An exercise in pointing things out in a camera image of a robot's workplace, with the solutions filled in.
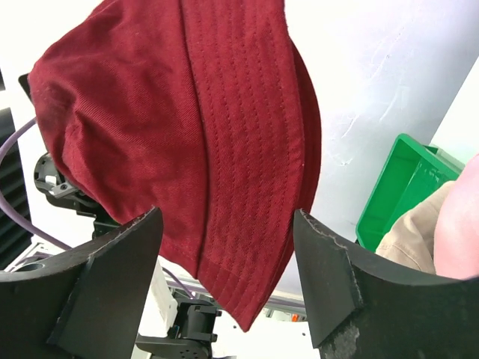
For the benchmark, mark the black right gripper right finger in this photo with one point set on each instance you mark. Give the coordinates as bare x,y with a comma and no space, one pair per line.
361,305

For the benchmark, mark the pink bucket hat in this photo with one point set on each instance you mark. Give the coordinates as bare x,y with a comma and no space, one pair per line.
456,235

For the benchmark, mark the dark red bucket hat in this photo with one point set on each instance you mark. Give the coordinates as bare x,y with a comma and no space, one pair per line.
204,109

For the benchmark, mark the green plastic bin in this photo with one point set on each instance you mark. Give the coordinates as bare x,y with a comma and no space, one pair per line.
411,173

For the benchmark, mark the beige bucket hat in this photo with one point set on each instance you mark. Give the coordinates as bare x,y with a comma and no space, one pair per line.
410,241

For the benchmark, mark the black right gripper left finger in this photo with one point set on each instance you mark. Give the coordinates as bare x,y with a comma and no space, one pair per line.
83,303

